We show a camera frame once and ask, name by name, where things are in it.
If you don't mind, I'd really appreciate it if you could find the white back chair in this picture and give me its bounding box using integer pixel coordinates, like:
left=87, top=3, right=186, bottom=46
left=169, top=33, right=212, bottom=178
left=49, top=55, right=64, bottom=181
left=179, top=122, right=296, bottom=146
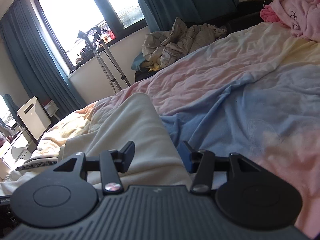
left=17, top=96, right=51, bottom=140

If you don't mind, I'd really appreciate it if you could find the teal pillow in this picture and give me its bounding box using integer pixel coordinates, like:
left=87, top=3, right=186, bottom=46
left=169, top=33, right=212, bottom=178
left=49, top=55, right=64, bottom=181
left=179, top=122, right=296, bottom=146
left=131, top=52, right=149, bottom=72

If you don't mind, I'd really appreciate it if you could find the right teal curtain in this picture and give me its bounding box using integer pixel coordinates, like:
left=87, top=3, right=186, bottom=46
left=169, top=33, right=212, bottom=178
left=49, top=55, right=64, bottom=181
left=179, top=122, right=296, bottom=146
left=137, top=0, right=239, bottom=32

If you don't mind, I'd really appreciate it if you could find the teal curtain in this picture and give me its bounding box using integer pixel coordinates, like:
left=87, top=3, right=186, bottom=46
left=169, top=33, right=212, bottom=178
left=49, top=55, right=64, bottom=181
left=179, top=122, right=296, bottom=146
left=137, top=0, right=239, bottom=32
left=1, top=0, right=86, bottom=118

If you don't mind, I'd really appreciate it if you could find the white dresser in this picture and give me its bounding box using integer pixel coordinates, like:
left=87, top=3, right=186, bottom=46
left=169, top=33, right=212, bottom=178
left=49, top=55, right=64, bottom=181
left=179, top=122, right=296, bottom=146
left=0, top=129, right=36, bottom=180

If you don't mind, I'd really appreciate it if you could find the pink fluffy garment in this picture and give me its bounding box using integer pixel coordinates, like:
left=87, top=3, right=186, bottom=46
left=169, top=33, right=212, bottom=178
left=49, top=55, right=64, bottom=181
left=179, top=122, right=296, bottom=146
left=260, top=0, right=319, bottom=42

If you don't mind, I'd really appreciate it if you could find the pastel bed blanket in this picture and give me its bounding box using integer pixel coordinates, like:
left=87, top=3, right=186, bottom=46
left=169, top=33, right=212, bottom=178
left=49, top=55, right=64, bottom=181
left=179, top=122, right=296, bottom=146
left=32, top=21, right=320, bottom=239

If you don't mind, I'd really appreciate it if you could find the cream zip-up sweater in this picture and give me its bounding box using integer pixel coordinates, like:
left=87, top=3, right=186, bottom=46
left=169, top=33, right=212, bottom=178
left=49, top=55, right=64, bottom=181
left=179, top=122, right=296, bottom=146
left=1, top=93, right=191, bottom=196

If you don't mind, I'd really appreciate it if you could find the wavy vanity mirror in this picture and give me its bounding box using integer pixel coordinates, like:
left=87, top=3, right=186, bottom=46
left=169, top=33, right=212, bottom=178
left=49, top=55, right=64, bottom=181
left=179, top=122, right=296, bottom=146
left=1, top=94, right=22, bottom=129

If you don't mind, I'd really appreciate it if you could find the left teal curtain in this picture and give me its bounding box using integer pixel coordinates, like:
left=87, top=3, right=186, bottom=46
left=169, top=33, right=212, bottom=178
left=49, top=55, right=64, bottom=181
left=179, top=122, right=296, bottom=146
left=1, top=0, right=86, bottom=118

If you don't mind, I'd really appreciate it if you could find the garment steamer stand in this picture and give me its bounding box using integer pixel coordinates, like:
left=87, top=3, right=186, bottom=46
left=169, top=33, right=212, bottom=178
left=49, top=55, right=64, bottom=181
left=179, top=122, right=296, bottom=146
left=77, top=26, right=132, bottom=94

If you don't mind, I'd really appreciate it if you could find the black framed window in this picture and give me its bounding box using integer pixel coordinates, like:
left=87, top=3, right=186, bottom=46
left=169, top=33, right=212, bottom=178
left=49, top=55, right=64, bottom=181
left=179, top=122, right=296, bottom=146
left=34, top=0, right=146, bottom=71

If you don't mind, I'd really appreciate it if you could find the black sofa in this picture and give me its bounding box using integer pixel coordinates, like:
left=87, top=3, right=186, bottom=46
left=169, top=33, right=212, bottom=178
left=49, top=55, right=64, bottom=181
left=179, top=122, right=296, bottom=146
left=135, top=0, right=272, bottom=82

